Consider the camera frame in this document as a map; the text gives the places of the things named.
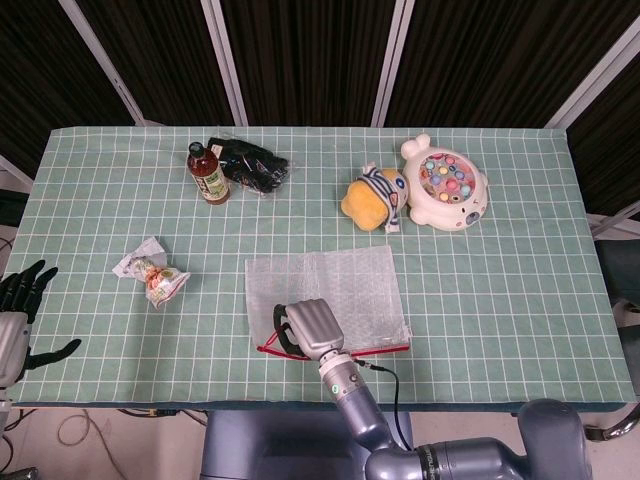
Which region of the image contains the brown tea drink bottle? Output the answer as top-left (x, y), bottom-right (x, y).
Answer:
top-left (187, 141), bottom-right (231, 205)

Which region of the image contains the white frame post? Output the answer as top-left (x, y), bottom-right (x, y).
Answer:
top-left (56, 0), bottom-right (150, 127)
top-left (199, 0), bottom-right (250, 127)
top-left (370, 0), bottom-right (417, 127)
top-left (544, 18), bottom-right (640, 131)

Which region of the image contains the crumpled nut snack packet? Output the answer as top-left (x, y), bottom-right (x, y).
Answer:
top-left (112, 237), bottom-right (192, 309)

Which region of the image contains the person leg in dark trousers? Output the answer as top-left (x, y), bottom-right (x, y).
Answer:
top-left (596, 238), bottom-right (640, 304)

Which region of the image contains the yellow plush toy striped hat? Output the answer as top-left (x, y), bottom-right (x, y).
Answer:
top-left (340, 162), bottom-right (412, 235)

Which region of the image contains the green white checked tablecloth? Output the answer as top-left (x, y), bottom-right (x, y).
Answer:
top-left (9, 125), bottom-right (629, 414)

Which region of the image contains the white seal fishing game toy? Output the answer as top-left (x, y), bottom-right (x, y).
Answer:
top-left (401, 133), bottom-right (490, 233)

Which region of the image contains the black pleated curtain panel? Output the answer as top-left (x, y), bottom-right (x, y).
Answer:
top-left (219, 0), bottom-right (399, 127)
top-left (69, 0), bottom-right (236, 127)
top-left (567, 57), bottom-right (640, 216)
top-left (0, 0), bottom-right (136, 169)
top-left (384, 0), bottom-right (640, 129)

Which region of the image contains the beige floor cable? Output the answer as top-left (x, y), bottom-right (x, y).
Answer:
top-left (56, 408), bottom-right (122, 450)

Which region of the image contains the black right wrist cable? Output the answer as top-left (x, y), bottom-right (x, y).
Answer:
top-left (351, 357), bottom-right (414, 449)

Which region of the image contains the clear zipper pouch red trim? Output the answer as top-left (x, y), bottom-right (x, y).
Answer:
top-left (244, 245), bottom-right (415, 362)

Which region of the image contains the blue-grey robot torso base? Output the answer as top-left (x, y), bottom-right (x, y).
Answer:
top-left (199, 410), bottom-right (416, 480)

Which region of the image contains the black packaged item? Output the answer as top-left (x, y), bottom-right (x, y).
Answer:
top-left (207, 136), bottom-right (291, 196)

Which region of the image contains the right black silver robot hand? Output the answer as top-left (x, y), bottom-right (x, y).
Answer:
top-left (272, 298), bottom-right (346, 361)

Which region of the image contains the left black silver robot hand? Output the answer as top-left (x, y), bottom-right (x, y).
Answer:
top-left (0, 259), bottom-right (82, 389)

